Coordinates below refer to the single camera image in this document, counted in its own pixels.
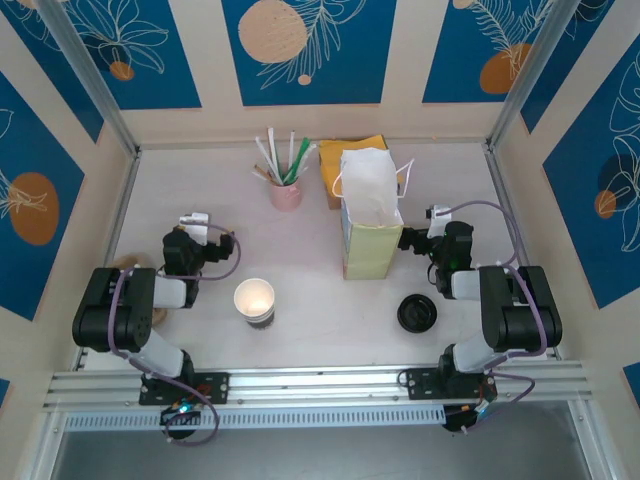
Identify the pale green paper bag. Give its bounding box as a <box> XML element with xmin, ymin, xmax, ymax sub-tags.
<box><xmin>331</xmin><ymin>148</ymin><xmax>417</xmax><ymax>282</ymax></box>

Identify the brown pulp cup carrier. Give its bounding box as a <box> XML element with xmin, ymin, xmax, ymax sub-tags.
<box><xmin>110</xmin><ymin>251</ymin><xmax>170</xmax><ymax>329</ymax></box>

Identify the yellow paper napkin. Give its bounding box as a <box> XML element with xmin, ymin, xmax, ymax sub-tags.
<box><xmin>318</xmin><ymin>133</ymin><xmax>390</xmax><ymax>199</ymax></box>

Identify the pink straw holder cup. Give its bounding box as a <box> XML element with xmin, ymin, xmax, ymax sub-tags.
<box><xmin>270</xmin><ymin>175</ymin><xmax>304</xmax><ymax>213</ymax></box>

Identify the green straw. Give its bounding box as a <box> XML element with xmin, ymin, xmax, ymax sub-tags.
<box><xmin>289</xmin><ymin>137</ymin><xmax>310</xmax><ymax>176</ymax></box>
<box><xmin>282</xmin><ymin>142</ymin><xmax>307</xmax><ymax>185</ymax></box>

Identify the small black controller board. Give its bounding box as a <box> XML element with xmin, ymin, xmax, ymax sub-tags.
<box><xmin>159</xmin><ymin>401</ymin><xmax>202</xmax><ymax>427</ymax></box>
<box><xmin>443</xmin><ymin>399</ymin><xmax>497</xmax><ymax>435</ymax></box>

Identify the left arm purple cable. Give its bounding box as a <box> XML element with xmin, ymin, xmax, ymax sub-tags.
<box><xmin>110</xmin><ymin>223</ymin><xmax>243</xmax><ymax>448</ymax></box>

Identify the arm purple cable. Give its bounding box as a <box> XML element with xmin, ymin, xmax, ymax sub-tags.
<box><xmin>447</xmin><ymin>199</ymin><xmax>549</xmax><ymax>434</ymax></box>
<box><xmin>110</xmin><ymin>223</ymin><xmax>243</xmax><ymax>448</ymax></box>

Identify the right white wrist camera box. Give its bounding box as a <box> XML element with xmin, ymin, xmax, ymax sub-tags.
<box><xmin>424</xmin><ymin>203</ymin><xmax>453</xmax><ymax>239</ymax></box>

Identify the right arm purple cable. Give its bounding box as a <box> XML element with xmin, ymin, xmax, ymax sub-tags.
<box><xmin>447</xmin><ymin>199</ymin><xmax>549</xmax><ymax>434</ymax></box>

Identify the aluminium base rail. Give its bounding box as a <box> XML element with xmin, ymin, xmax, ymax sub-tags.
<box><xmin>42</xmin><ymin>360</ymin><xmax>596</xmax><ymax>412</ymax></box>

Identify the white slotted cable duct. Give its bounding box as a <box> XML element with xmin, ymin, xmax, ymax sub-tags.
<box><xmin>63</xmin><ymin>403</ymin><xmax>447</xmax><ymax>432</ymax></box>

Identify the aluminium frame post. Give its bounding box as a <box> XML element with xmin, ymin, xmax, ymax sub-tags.
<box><xmin>487</xmin><ymin>0</ymin><xmax>581</xmax><ymax>151</ymax></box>
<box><xmin>34</xmin><ymin>0</ymin><xmax>141</xmax><ymax>157</ymax></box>

